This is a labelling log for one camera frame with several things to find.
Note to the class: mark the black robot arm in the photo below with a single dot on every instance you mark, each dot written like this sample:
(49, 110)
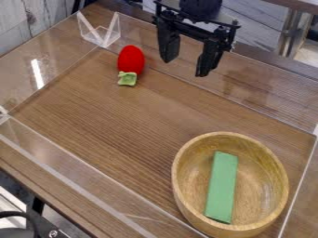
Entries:
(219, 35)

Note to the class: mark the metal table leg background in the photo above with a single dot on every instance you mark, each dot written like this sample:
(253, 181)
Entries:
(293, 32)

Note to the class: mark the green rectangular block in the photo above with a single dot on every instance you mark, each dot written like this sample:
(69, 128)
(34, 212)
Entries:
(220, 190)

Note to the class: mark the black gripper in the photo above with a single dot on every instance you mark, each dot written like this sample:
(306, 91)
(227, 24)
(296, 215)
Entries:
(193, 18)

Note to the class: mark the clear acrylic corner bracket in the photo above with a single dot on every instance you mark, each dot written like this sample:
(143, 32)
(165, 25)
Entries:
(100, 36)

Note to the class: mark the red plush strawberry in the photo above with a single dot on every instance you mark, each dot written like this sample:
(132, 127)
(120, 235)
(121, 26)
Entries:
(129, 65)

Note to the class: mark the wooden oval bowl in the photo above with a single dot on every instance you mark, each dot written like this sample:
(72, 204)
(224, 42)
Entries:
(261, 184)

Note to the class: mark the clear acrylic tray wall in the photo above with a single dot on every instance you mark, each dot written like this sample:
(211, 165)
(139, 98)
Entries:
(97, 203)

